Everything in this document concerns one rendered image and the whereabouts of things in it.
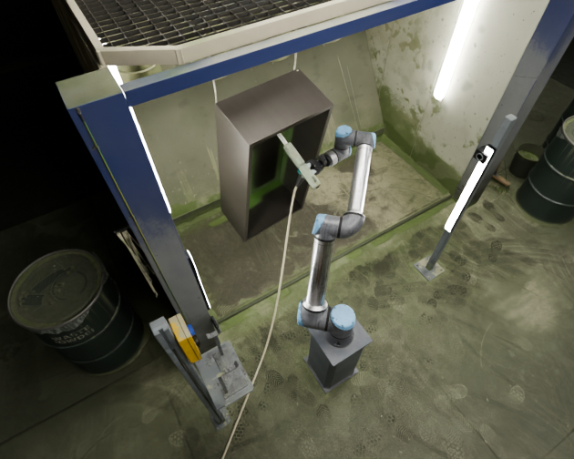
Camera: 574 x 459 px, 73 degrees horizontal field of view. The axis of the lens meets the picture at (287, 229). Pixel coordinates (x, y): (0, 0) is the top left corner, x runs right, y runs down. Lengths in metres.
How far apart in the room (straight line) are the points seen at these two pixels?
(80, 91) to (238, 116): 1.00
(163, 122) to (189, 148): 0.32
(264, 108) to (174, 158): 1.60
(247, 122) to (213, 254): 1.70
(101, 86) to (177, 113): 2.27
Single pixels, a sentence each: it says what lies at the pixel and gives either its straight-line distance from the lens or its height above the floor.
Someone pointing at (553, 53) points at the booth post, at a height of 1.63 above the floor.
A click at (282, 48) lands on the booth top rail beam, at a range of 1.62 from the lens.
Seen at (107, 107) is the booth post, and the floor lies 2.25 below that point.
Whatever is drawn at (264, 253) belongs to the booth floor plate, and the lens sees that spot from 3.58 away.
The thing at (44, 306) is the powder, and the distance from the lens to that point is 2.83.
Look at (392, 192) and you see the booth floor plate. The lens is 4.17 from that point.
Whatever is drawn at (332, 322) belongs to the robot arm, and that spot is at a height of 0.88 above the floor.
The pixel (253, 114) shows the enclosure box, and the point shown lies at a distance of 2.29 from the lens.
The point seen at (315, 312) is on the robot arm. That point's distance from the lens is 2.31.
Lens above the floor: 3.02
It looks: 53 degrees down
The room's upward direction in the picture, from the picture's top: 1 degrees counter-clockwise
